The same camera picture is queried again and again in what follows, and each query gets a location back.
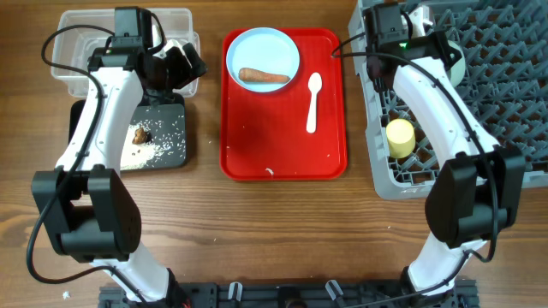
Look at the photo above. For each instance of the red serving tray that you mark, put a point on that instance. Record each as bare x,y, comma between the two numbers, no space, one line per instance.
263,136

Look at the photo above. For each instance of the white plastic spoon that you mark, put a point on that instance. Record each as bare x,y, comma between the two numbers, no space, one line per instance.
314,86

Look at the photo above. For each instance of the green bowl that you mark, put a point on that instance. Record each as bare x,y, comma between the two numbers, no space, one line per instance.
457,71

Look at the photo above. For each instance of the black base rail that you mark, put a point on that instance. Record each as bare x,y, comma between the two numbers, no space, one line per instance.
378,293

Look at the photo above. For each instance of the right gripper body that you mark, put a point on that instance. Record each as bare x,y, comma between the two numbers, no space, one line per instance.
434,41

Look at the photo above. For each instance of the large light blue plate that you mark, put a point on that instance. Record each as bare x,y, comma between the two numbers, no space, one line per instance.
266,50

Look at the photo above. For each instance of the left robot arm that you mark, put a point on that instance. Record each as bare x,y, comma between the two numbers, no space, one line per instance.
84,207

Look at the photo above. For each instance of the clear plastic bin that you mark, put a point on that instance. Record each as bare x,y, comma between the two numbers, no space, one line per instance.
73,47

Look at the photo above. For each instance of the black plastic tray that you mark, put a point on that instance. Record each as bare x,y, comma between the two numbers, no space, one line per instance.
150,108

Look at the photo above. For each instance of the orange carrot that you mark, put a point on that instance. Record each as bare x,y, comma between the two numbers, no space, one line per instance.
252,75

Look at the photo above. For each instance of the white tissue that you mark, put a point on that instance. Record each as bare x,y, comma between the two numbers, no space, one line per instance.
172,43

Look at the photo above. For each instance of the brown food scrap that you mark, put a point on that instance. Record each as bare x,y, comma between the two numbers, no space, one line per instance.
141,136

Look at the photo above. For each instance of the yellow plastic cup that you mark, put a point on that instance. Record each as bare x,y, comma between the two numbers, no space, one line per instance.
401,138

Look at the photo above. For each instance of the white rice pile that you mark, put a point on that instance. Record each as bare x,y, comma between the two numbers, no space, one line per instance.
167,149

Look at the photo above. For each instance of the grey dishwasher rack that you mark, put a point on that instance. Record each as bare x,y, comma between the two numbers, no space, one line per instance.
504,86

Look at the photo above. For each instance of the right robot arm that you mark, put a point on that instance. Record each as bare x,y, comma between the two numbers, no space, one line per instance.
478,189

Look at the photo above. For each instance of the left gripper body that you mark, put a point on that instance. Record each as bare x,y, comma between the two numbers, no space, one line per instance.
173,71

